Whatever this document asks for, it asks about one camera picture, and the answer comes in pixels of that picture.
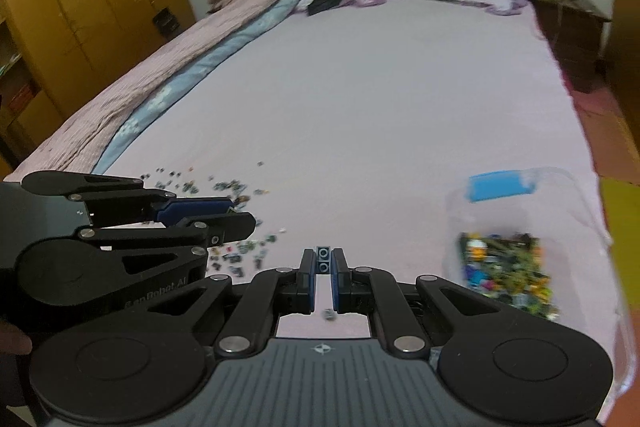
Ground person's left hand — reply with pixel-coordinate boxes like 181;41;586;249
0;319;34;355

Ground small black bag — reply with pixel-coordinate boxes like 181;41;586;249
152;7;182;36

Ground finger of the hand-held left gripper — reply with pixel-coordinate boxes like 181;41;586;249
77;213;257;276
22;171;234;228

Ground dark wooden nightstand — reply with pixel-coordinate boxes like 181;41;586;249
532;0;612;84

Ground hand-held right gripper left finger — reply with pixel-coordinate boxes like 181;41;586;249
147;248;318;358

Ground blue floral quilt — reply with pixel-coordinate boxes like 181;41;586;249
92;0;304;176

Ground heap of mixed toy bricks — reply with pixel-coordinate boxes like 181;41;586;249
457;232;559;321

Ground pink bed sheet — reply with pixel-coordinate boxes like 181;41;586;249
92;0;613;343

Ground small toy bricks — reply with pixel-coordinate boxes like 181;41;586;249
140;162;336;323

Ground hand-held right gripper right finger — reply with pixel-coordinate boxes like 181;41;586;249
331;248;503;358

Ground wooden desk with drawers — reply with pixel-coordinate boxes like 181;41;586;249
606;0;640;108

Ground colourful foam floor mat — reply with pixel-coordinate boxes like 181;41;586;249
572;89;640;308

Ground wooden wardrobe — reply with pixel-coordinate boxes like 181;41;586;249
0;0;197;178

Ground pink checked quilt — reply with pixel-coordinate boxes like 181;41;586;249
10;0;297;182

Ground clear plastic container blue latches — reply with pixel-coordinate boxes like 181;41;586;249
442;164;633;408

